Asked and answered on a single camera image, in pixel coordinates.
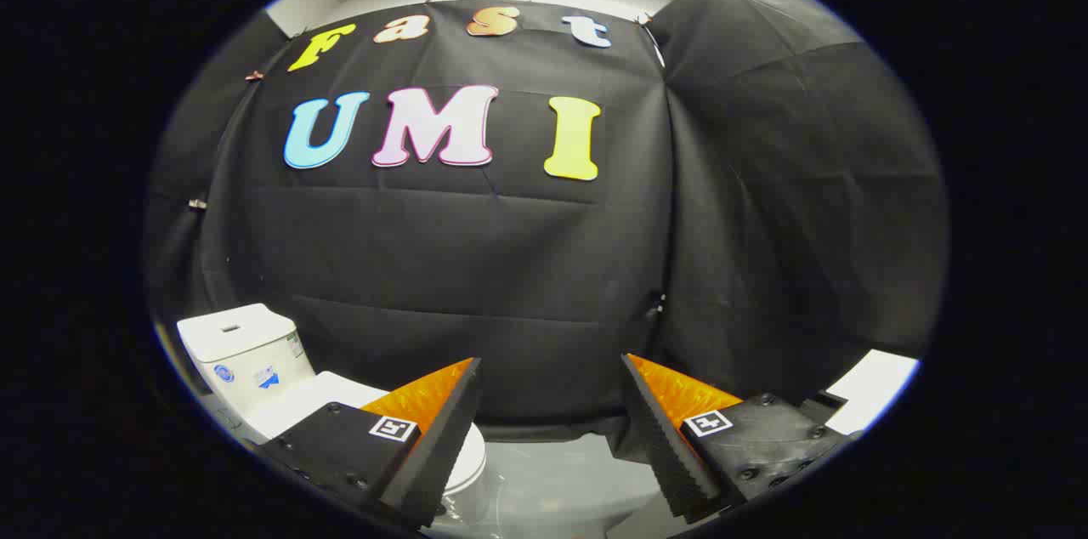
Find black backdrop cloth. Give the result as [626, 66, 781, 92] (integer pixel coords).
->
[144, 0, 949, 446]

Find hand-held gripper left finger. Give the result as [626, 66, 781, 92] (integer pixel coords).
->
[258, 356, 484, 530]

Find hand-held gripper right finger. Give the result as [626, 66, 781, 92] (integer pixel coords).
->
[621, 353, 856, 524]

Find white panel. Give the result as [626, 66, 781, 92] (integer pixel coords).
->
[824, 349, 921, 436]

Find white toilet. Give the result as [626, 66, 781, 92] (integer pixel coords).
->
[177, 304, 490, 523]

